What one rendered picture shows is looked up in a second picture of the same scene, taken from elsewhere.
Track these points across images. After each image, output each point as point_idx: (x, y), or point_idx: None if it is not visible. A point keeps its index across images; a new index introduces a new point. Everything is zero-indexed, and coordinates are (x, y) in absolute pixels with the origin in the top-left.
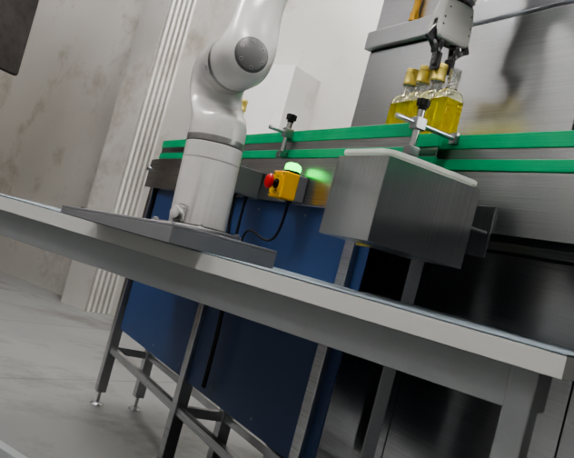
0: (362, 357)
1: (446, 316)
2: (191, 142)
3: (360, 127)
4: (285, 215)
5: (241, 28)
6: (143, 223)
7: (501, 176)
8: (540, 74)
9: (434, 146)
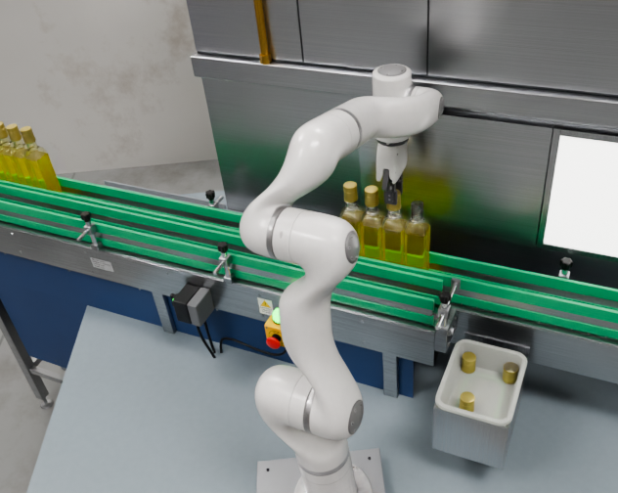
0: None
1: (522, 428)
2: (319, 477)
3: (349, 283)
4: None
5: (341, 412)
6: None
7: (528, 329)
8: (490, 180)
9: (437, 290)
